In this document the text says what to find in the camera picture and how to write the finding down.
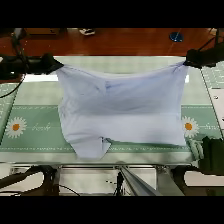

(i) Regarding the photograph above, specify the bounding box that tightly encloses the black cable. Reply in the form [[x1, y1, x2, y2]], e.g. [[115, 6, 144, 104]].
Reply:
[[0, 28, 28, 100], [57, 184, 82, 197]]

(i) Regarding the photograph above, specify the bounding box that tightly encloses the light blue T-shirt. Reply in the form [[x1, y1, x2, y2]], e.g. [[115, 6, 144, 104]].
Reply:
[[54, 61, 191, 160]]

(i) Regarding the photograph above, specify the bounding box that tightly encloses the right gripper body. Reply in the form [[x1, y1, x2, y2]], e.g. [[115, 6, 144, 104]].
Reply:
[[183, 49, 205, 70]]

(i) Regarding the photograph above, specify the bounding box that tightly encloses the dark green garment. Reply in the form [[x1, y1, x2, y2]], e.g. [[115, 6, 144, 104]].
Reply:
[[199, 135, 224, 177]]

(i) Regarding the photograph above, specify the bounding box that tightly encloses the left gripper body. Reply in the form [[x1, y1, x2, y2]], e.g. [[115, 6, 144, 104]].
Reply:
[[39, 53, 65, 75]]

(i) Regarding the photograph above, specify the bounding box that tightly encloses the white striped garment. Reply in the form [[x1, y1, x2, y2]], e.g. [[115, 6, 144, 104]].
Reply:
[[187, 137, 205, 162]]

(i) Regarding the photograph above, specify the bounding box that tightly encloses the blue round floor disc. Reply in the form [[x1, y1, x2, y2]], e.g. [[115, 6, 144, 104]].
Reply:
[[168, 31, 185, 43]]

